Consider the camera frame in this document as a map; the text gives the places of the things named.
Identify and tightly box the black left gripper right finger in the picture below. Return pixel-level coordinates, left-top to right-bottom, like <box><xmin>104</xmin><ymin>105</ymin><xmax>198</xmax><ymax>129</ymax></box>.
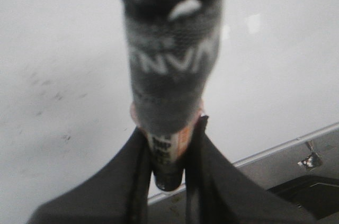
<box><xmin>185</xmin><ymin>116</ymin><xmax>316</xmax><ymax>223</ymax></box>

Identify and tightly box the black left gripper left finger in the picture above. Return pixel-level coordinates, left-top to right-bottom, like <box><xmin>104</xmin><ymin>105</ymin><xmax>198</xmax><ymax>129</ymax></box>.
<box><xmin>28</xmin><ymin>129</ymin><xmax>151</xmax><ymax>223</ymax></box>

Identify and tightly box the black whiteboard marker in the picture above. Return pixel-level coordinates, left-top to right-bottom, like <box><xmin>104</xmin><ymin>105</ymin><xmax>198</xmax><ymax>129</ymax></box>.
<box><xmin>122</xmin><ymin>0</ymin><xmax>222</xmax><ymax>191</ymax></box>

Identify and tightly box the black tray below whiteboard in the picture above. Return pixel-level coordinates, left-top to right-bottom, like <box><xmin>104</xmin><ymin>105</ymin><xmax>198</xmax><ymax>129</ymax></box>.
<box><xmin>269</xmin><ymin>175</ymin><xmax>338</xmax><ymax>220</ymax></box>

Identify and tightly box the crumpled silver tape piece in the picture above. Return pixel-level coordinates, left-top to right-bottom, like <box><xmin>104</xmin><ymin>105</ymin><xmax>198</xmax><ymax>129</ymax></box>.
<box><xmin>297</xmin><ymin>140</ymin><xmax>323</xmax><ymax>171</ymax></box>

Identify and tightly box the white whiteboard with metal frame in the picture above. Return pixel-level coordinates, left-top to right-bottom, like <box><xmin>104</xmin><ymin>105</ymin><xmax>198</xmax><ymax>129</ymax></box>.
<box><xmin>1</xmin><ymin>0</ymin><xmax>338</xmax><ymax>210</ymax></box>

